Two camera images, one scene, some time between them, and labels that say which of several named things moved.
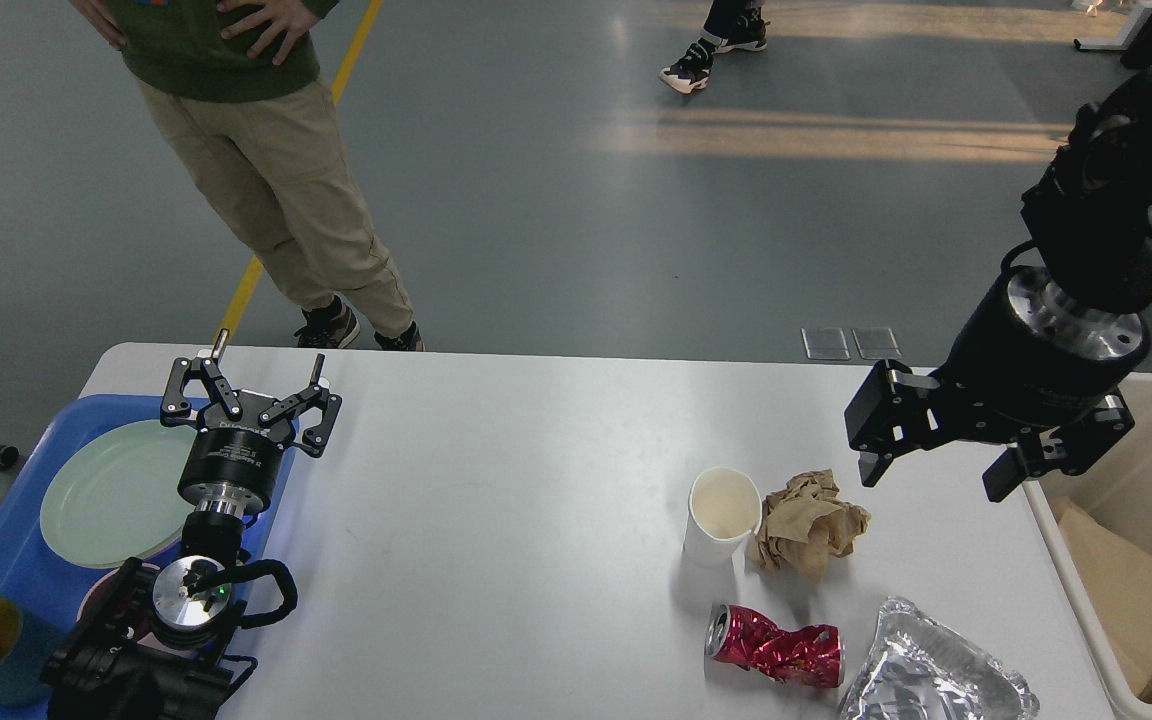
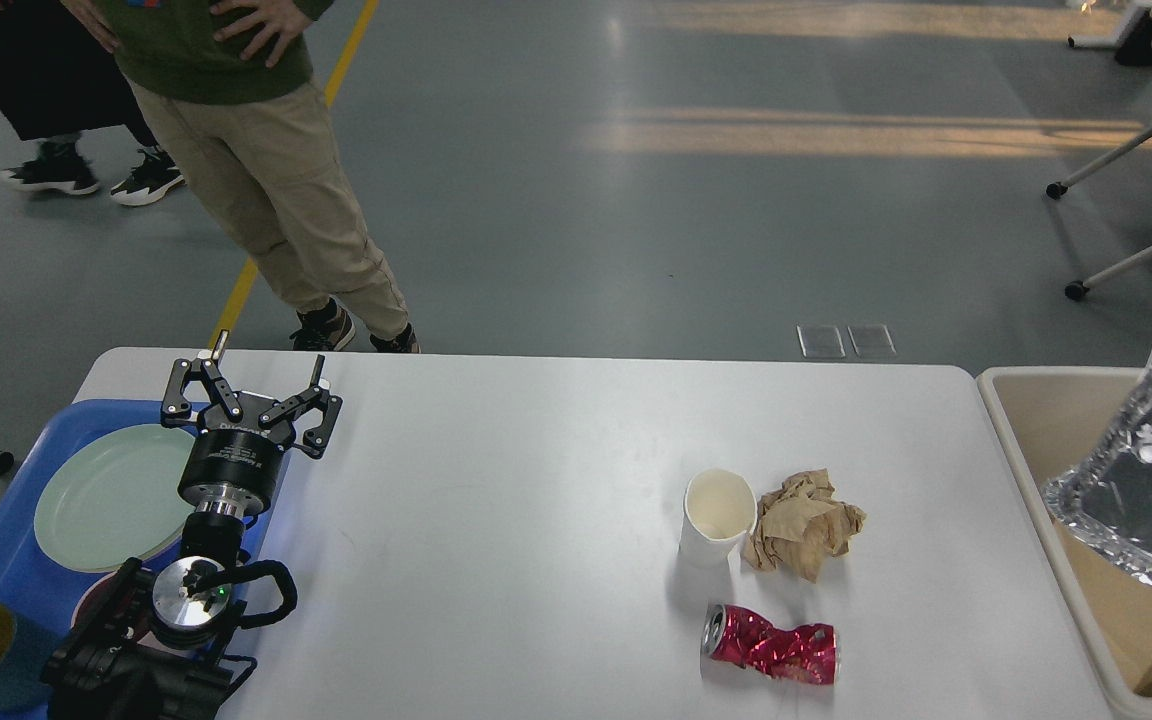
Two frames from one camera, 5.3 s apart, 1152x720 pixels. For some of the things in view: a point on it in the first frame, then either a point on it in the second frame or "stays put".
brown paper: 804,527 stays put
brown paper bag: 1146,613 stays put
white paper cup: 724,512 stays put
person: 729,25 → 54,78
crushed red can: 807,656 stays put
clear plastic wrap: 921,670 → 1147,498
